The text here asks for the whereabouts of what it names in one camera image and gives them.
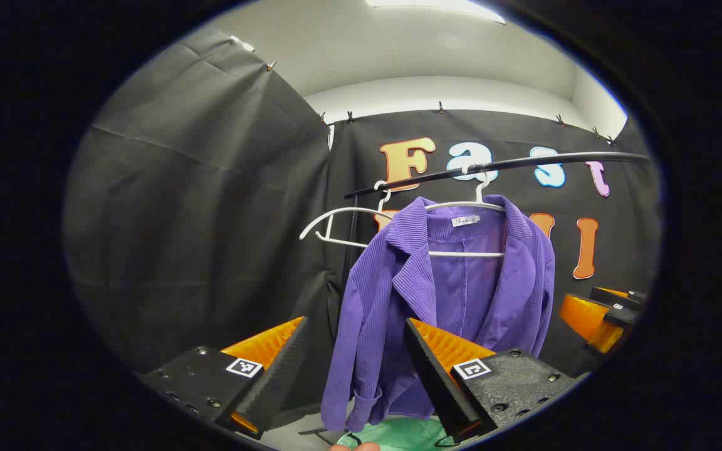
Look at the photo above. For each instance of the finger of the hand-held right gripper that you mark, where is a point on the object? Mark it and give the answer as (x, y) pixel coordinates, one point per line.
(586, 319)
(618, 295)

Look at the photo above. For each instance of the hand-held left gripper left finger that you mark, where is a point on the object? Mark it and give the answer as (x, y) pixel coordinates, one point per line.
(273, 382)

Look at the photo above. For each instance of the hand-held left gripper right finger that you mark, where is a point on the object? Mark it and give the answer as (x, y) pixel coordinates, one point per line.
(433, 376)

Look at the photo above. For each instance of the green laundry hamper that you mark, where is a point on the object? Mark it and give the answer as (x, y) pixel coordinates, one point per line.
(398, 435)

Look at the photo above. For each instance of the white plastic hanger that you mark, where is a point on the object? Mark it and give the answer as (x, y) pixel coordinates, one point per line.
(461, 254)
(342, 241)

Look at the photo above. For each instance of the black clothes rack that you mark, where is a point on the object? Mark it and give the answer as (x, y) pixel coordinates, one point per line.
(524, 163)

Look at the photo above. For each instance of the ceiling light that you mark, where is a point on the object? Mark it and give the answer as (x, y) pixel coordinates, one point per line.
(436, 6)

